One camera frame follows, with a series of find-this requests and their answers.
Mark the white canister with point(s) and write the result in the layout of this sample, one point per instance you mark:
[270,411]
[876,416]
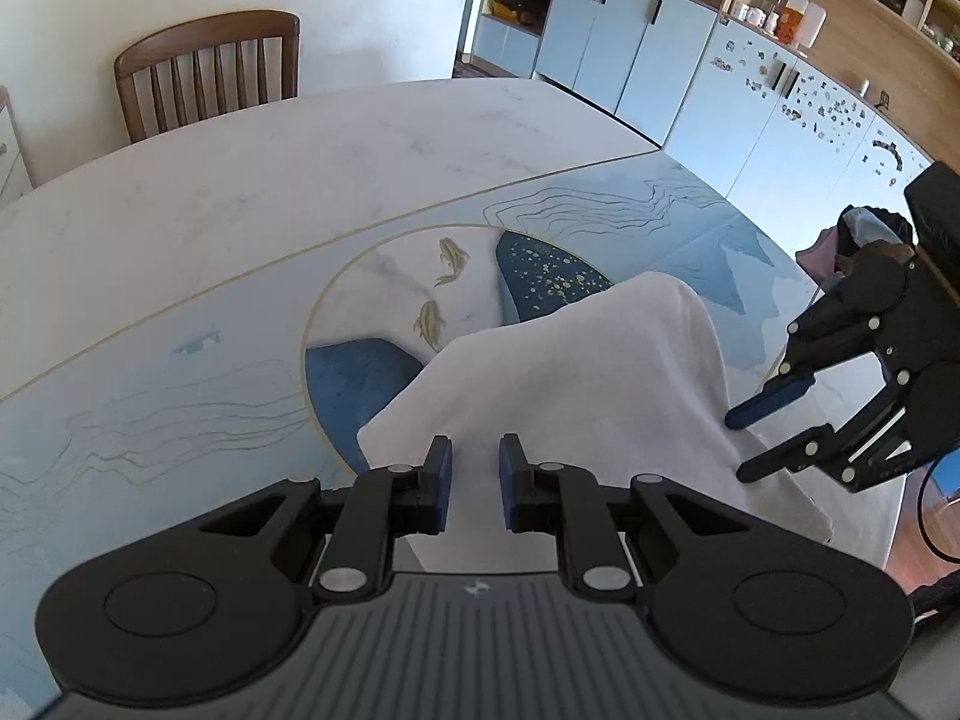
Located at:
[913,6]

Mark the wooden dining chair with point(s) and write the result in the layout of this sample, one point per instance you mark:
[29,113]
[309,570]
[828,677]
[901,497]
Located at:
[195,37]

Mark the white cabinet with magnets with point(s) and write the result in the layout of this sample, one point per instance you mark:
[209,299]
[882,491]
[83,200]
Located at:
[772,150]

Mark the white printed t-shirt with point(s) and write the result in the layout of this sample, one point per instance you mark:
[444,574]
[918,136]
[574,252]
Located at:
[585,375]

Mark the wooden wall shelf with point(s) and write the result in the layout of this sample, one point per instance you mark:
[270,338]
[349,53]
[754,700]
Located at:
[847,60]

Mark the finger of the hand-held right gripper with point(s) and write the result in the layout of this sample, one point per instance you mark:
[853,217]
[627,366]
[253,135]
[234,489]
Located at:
[787,454]
[772,399]

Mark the low light blue cabinet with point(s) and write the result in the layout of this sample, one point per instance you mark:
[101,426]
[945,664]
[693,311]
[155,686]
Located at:
[502,45]

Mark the yellow black bag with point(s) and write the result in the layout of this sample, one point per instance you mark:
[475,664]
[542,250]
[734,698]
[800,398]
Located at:
[514,4]

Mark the light blue tall cabinet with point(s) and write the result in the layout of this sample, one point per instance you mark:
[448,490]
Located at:
[622,37]

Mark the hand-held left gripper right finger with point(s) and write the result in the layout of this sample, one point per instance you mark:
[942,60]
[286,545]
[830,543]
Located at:
[506,480]

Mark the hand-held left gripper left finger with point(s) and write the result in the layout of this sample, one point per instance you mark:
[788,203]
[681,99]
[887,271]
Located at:
[444,480]

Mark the pink cloth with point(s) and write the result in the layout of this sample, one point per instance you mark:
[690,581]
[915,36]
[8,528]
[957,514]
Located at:
[817,259]

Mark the white drawer unit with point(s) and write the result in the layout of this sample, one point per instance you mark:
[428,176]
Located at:
[11,157]

